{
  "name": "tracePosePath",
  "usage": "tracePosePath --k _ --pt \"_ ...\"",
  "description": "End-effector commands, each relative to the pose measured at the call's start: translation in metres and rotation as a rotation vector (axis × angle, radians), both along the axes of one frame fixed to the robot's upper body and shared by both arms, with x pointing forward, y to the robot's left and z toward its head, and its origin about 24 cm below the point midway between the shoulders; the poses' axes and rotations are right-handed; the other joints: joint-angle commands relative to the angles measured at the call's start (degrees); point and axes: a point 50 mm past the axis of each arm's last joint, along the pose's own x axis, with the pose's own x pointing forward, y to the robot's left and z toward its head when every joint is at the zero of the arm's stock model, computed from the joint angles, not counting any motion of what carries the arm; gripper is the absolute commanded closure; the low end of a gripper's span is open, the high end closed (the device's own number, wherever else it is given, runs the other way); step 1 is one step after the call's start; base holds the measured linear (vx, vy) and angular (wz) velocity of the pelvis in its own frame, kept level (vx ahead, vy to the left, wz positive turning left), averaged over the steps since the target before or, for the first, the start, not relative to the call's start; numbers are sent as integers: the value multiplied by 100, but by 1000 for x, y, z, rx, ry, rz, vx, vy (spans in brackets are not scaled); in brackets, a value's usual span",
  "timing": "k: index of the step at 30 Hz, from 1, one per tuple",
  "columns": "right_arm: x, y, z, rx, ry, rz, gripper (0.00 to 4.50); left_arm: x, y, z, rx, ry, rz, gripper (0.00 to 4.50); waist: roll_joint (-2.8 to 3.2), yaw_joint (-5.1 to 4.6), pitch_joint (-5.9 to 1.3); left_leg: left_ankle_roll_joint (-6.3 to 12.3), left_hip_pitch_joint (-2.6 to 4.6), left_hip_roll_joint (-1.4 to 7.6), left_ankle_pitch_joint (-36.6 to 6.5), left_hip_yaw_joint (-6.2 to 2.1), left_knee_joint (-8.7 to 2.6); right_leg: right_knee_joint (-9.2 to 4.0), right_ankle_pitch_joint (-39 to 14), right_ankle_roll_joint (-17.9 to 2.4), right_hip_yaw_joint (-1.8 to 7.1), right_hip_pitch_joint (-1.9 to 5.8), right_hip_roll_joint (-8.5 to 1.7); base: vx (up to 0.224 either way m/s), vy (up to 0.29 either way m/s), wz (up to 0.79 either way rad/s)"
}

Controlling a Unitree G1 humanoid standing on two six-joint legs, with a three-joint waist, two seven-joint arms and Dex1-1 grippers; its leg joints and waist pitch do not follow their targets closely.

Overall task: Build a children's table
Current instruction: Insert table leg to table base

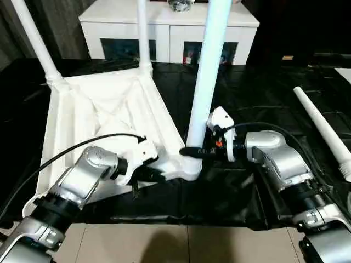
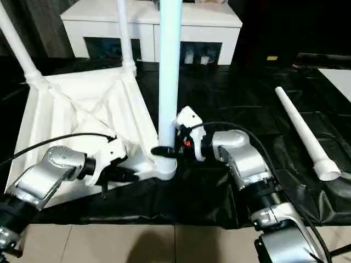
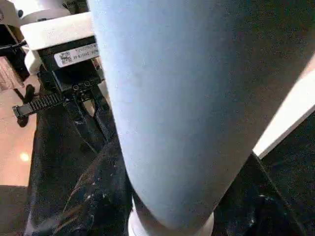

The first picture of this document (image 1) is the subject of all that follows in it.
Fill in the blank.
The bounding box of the black mat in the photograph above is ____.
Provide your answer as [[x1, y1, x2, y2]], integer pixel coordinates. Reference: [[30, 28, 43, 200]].
[[0, 56, 351, 231]]

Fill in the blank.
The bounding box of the white plastic table leg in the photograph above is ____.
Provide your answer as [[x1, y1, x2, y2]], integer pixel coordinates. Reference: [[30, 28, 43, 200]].
[[185, 0, 234, 155], [293, 86, 351, 182], [10, 0, 67, 89], [137, 0, 153, 77]]

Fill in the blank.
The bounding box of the grey curtain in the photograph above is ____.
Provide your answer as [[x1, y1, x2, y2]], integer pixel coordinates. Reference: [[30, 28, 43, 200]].
[[0, 0, 92, 64]]

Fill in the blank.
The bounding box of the white plastic table top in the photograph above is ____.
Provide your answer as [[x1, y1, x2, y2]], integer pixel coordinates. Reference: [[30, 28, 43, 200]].
[[21, 68, 205, 220]]

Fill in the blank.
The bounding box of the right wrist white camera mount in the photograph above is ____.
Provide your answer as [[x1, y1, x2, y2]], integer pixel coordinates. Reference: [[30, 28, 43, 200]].
[[207, 106, 237, 163]]

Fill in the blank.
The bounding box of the white flat board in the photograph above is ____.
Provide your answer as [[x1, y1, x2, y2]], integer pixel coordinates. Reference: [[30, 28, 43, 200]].
[[334, 68, 351, 85]]

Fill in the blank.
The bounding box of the white cabinet with glass doors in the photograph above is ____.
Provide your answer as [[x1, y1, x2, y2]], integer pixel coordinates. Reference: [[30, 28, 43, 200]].
[[78, 0, 261, 66]]

